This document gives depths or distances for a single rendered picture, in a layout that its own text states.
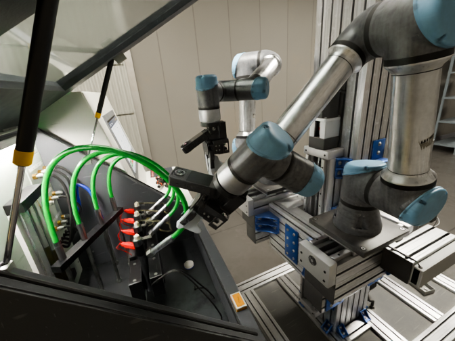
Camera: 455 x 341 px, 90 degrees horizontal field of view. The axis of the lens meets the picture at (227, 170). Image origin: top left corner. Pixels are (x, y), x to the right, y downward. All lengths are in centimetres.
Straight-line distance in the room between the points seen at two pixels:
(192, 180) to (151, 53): 224
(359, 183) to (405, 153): 17
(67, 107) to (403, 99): 103
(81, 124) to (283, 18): 280
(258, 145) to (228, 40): 258
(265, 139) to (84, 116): 79
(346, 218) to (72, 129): 104
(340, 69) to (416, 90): 16
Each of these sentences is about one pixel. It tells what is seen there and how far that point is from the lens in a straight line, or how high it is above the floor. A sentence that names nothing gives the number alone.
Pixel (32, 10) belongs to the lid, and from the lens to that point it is 40.
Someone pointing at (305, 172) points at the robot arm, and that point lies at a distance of 47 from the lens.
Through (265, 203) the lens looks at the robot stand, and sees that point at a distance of 119.
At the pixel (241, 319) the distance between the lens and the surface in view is 71.
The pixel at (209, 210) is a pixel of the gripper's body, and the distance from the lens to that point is 51.
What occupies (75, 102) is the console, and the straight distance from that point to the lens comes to 104.
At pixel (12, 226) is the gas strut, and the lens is 42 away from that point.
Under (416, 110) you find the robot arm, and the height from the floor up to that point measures 144.
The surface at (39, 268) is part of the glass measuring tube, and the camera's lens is 89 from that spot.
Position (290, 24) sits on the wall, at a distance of 344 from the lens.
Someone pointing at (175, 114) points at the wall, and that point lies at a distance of 267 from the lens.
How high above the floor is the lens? 152
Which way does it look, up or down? 20 degrees down
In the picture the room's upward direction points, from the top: 5 degrees counter-clockwise
